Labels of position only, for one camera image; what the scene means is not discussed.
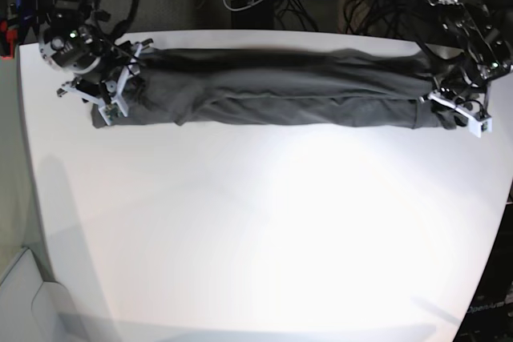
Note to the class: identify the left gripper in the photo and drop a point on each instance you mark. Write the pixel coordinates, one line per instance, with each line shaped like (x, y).
(462, 81)

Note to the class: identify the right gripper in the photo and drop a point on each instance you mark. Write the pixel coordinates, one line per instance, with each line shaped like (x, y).
(86, 53)

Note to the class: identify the dark grey t-shirt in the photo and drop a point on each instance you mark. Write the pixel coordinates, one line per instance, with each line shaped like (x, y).
(347, 88)

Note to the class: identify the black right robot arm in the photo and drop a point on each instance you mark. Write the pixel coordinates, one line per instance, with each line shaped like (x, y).
(71, 13)

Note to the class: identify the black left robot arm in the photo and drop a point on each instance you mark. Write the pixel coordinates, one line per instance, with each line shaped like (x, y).
(484, 55)

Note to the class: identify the red clamp tool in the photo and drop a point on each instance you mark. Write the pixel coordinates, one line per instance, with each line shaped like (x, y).
(9, 40)

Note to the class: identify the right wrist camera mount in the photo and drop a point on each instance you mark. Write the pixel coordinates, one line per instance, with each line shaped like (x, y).
(110, 103)

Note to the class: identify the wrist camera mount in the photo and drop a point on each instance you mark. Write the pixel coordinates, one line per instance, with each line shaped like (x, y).
(110, 103)
(465, 109)

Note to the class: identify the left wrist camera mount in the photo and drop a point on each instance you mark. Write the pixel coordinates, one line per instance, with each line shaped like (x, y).
(465, 109)

